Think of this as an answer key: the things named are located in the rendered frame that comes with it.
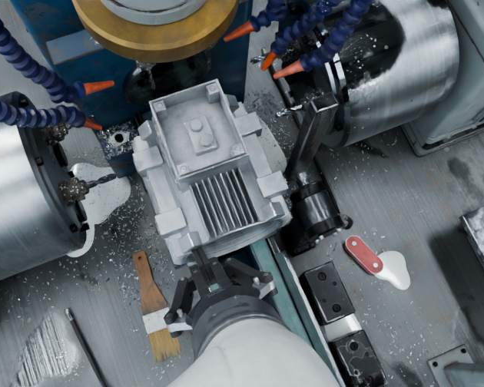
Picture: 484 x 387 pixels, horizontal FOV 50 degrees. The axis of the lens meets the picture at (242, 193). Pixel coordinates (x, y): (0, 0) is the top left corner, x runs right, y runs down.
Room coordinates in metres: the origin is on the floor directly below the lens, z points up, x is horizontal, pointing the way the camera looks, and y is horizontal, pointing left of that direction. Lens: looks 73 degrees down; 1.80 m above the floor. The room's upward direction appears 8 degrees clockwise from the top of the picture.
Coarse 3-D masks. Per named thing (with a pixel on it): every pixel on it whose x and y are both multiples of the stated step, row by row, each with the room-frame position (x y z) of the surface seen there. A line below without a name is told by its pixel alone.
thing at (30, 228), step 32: (0, 96) 0.30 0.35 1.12; (0, 128) 0.23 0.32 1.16; (32, 128) 0.25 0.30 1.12; (64, 128) 0.28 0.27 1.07; (0, 160) 0.19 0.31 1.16; (32, 160) 0.20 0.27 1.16; (64, 160) 0.26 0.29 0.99; (0, 192) 0.15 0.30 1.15; (32, 192) 0.16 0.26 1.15; (64, 192) 0.18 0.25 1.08; (0, 224) 0.11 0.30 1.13; (32, 224) 0.12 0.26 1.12; (64, 224) 0.13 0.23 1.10; (0, 256) 0.08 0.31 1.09; (32, 256) 0.09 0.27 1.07
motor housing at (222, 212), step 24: (144, 144) 0.28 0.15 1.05; (168, 168) 0.24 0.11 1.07; (264, 168) 0.26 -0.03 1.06; (168, 192) 0.20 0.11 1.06; (192, 192) 0.20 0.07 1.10; (216, 192) 0.21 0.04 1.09; (240, 192) 0.21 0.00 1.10; (192, 216) 0.17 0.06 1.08; (216, 216) 0.17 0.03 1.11; (240, 216) 0.18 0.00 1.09; (288, 216) 0.20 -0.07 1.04; (168, 240) 0.14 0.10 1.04; (216, 240) 0.17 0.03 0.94; (240, 240) 0.17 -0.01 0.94
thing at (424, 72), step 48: (288, 0) 0.53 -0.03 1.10; (384, 0) 0.50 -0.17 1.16; (432, 0) 0.52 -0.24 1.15; (288, 48) 0.46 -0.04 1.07; (384, 48) 0.43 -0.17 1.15; (432, 48) 0.45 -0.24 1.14; (336, 96) 0.37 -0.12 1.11; (384, 96) 0.38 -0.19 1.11; (432, 96) 0.40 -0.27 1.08; (336, 144) 0.33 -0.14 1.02
